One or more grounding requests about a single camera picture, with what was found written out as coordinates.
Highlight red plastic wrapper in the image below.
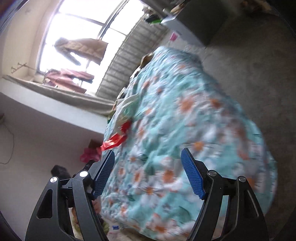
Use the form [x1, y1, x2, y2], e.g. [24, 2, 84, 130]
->
[96, 120, 132, 153]

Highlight pink hanging garment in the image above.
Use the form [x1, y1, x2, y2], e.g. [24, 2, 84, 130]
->
[44, 69, 94, 94]

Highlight clear printed plastic bag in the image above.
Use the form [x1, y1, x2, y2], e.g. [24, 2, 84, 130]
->
[112, 94, 139, 134]

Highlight floral turquoise quilt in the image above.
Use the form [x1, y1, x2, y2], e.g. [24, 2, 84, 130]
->
[101, 47, 278, 240]

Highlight grey cabinet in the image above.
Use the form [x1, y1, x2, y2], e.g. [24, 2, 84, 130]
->
[161, 0, 229, 47]

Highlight beige hanging jacket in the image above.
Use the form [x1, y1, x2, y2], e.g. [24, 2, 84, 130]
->
[54, 38, 108, 65]

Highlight gold crumpled wrapper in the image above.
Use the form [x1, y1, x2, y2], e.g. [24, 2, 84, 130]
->
[139, 53, 154, 69]

